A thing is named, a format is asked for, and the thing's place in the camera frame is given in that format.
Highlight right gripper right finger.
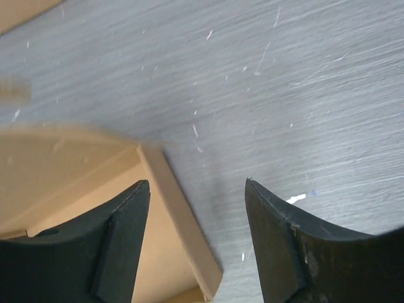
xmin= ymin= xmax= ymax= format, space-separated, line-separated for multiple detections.
xmin=245 ymin=179 xmax=403 ymax=302

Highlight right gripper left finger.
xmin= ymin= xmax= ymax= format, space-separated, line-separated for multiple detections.
xmin=1 ymin=180 xmax=150 ymax=302

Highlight brown cardboard blanks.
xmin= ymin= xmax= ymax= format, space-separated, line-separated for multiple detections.
xmin=0 ymin=78 xmax=223 ymax=303

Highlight brown cardboard box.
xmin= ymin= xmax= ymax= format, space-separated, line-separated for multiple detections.
xmin=0 ymin=0 xmax=63 ymax=35

